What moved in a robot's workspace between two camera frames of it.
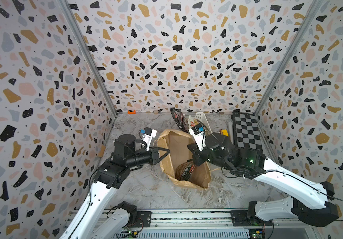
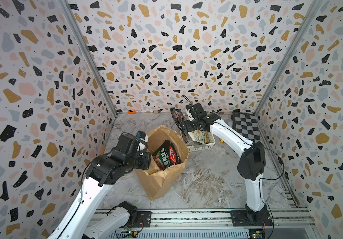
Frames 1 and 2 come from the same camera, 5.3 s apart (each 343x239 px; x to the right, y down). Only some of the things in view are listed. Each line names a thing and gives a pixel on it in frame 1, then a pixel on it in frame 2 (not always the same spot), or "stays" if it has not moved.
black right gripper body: (207, 156) → (191, 125)
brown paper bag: (176, 141) → (156, 181)
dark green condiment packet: (184, 171) → (166, 155)
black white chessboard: (246, 130) stays
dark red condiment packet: (180, 119) stays
